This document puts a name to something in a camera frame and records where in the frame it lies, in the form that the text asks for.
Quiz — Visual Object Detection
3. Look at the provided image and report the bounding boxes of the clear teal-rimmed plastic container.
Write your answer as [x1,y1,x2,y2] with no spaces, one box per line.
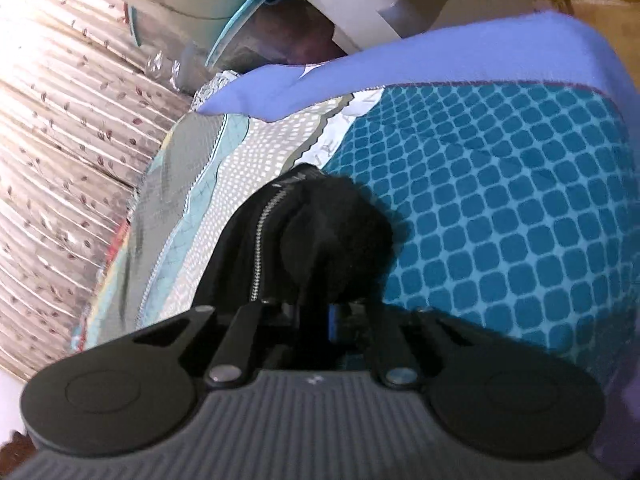
[125,0,281,96]

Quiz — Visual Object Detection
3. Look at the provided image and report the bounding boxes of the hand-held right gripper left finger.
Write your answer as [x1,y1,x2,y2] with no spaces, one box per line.
[132,302,301,386]

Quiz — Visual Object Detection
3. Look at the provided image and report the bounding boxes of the black pants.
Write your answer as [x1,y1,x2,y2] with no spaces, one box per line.
[192,164,396,361]

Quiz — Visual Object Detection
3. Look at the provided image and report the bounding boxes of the beige floral curtain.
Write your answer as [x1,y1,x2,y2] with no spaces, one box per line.
[0,0,201,381]

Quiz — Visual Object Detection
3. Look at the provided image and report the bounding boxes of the teal patterned bed sheet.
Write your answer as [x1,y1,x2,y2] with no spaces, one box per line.
[70,72,637,411]

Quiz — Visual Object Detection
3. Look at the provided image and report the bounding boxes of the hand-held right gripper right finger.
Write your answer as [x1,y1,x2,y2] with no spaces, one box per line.
[327,305,481,386]

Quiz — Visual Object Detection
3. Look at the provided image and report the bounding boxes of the periwinkle blue cloth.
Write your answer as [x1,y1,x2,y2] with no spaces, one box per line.
[197,10,640,480]

